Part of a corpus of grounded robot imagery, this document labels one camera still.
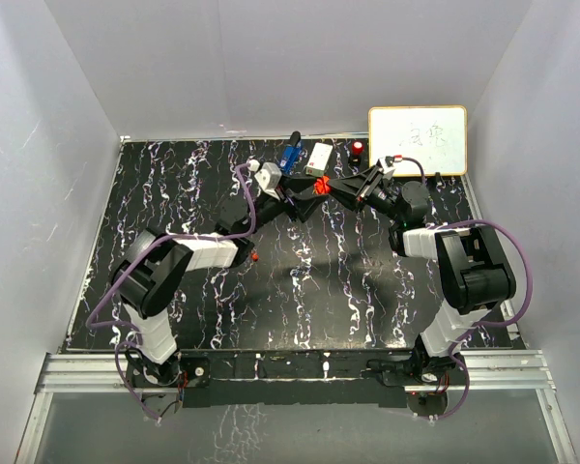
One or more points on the orange earbud case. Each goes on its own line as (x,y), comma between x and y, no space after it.
(321,186)

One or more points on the aluminium rail frame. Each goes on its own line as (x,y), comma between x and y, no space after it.
(207,378)

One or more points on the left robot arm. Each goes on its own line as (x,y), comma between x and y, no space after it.
(155,264)

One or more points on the white box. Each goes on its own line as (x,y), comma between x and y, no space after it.
(318,160)

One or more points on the blue black tool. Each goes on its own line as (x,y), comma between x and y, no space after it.
(291,152)

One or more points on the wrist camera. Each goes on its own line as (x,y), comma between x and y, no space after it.
(267,176)
(388,164)

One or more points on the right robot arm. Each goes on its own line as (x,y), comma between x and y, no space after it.
(474,272)

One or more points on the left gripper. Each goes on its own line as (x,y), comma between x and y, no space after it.
(302,203)

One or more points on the red black button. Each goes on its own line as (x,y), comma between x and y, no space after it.
(356,152)

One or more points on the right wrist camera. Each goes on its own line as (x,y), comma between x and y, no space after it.
(388,164)

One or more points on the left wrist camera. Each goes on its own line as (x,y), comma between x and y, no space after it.
(267,176)

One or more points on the white whiteboard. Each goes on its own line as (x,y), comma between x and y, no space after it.
(434,136)

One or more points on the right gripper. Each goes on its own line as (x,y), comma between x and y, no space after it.
(357,188)

